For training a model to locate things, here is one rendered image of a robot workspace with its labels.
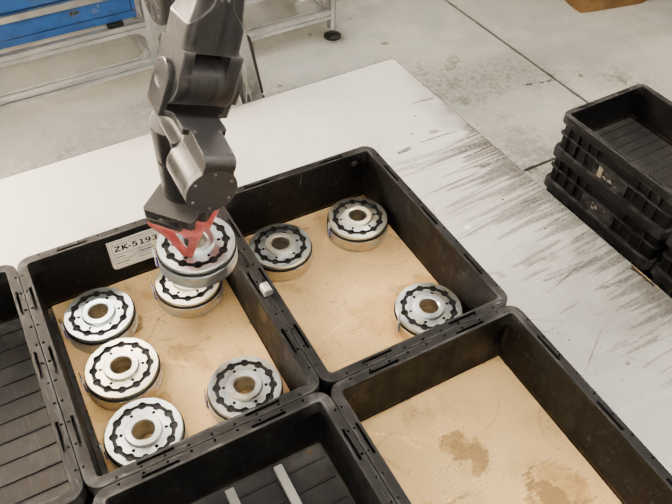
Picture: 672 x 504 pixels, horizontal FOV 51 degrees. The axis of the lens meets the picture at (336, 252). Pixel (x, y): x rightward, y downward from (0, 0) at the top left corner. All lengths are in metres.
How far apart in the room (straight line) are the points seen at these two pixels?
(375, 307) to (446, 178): 0.51
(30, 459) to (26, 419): 0.06
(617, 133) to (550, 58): 1.30
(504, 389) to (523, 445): 0.09
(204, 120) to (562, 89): 2.57
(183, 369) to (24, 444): 0.23
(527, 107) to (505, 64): 0.32
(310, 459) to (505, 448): 0.26
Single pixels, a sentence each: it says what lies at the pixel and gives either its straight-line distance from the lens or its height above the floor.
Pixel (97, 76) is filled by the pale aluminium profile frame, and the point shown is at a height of 0.13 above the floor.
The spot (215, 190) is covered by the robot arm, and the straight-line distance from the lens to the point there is 0.74.
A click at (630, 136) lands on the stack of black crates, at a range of 2.17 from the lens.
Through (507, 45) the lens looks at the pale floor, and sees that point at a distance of 3.47.
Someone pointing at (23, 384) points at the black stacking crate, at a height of 0.83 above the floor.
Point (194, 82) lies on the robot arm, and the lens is 0.74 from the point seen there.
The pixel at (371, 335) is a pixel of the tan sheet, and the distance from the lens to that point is 1.08.
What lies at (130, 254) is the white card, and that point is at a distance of 1.15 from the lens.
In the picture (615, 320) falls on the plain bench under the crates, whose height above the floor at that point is 0.70.
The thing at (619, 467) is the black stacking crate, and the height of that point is 0.88.
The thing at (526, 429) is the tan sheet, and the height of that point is 0.83.
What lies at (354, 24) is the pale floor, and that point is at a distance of 3.51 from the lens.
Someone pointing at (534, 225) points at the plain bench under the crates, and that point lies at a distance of 1.48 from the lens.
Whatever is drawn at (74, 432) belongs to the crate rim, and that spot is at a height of 0.93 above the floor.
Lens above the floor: 1.70
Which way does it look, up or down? 47 degrees down
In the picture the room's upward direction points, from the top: 1 degrees clockwise
